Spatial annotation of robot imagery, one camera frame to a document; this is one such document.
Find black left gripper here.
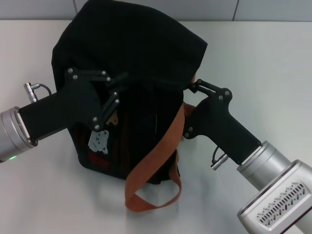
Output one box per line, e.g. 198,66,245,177
19,67,129,143

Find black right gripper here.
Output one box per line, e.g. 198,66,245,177
182,78,262,165

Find black food bag brown handles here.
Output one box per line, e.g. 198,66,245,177
51,0,208,213

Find left gripper connector cable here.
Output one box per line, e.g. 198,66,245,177
23,82,52,99

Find gripper connector cable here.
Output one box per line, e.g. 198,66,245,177
23,82,52,99
210,145,229,170

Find right gripper connector cable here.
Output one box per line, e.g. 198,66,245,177
210,145,229,170

